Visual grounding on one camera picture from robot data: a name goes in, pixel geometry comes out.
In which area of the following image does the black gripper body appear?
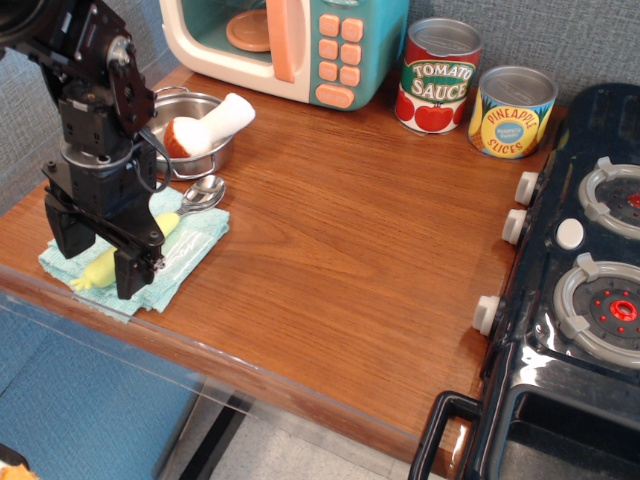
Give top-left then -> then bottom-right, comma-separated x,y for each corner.
42,140 -> 164,270

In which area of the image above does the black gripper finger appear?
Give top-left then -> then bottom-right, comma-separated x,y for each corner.
114,248 -> 156,300
45,193 -> 96,259

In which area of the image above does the spoon with yellow-green handle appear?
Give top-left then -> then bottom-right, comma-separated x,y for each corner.
70,175 -> 226,291

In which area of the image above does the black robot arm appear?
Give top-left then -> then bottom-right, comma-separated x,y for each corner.
1,1 -> 167,299

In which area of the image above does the light teal cloth napkin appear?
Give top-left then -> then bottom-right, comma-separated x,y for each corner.
39,188 -> 230,323

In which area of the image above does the plush mushroom toy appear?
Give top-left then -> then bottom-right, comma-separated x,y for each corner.
163,93 -> 256,159

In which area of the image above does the small steel pot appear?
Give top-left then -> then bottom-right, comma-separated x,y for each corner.
147,86 -> 234,181

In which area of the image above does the orange object bottom left corner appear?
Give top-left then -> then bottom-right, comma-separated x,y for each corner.
0,444 -> 39,480

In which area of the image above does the teal toy microwave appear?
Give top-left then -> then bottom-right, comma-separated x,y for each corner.
160,1 -> 409,111

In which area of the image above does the tomato sauce can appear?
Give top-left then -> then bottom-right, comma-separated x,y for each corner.
395,17 -> 483,134

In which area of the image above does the pineapple slices can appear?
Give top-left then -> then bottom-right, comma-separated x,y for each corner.
468,66 -> 558,159

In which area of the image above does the black toy stove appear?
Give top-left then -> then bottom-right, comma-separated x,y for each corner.
410,83 -> 639,479

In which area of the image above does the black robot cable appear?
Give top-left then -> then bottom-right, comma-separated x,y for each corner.
132,127 -> 174,196

